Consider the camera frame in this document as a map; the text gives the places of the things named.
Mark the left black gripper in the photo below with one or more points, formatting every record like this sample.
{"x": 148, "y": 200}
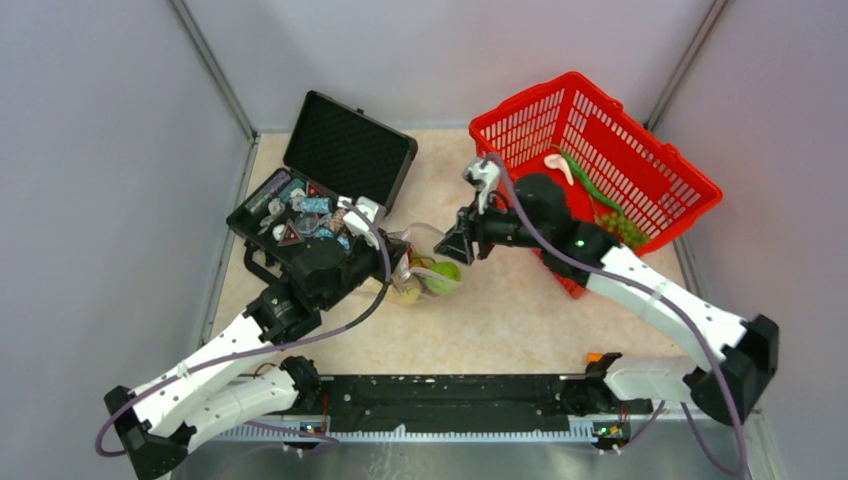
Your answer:
{"x": 376, "y": 250}

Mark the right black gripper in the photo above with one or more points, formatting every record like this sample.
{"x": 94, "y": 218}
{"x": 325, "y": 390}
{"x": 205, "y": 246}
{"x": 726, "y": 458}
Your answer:
{"x": 471, "y": 226}

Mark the green toy apple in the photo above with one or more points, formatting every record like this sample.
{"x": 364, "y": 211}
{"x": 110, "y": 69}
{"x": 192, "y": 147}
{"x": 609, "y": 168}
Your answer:
{"x": 442, "y": 278}

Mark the clear zip top bag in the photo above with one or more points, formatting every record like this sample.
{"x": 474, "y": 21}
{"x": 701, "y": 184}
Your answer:
{"x": 421, "y": 238}

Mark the yellow toy cabbage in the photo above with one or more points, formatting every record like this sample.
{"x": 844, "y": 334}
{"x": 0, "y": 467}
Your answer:
{"x": 406, "y": 287}

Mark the green toy grape bunch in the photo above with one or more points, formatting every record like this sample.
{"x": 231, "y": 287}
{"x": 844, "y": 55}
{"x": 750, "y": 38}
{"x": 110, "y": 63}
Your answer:
{"x": 625, "y": 230}

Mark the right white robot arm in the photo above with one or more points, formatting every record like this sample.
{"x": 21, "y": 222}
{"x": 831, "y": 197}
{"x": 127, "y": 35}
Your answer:
{"x": 729, "y": 359}

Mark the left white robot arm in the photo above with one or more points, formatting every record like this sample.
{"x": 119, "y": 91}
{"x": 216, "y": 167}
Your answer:
{"x": 161, "y": 422}

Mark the blue poker chip roll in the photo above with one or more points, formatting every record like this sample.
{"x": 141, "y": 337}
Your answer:
{"x": 315, "y": 205}

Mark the black poker chip case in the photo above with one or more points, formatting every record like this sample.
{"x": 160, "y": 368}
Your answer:
{"x": 334, "y": 151}

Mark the green toy chili pepper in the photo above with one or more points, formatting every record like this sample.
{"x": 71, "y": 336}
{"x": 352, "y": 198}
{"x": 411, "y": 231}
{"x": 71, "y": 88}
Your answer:
{"x": 582, "y": 176}

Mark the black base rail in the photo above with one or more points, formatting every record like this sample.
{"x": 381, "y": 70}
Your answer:
{"x": 460, "y": 404}

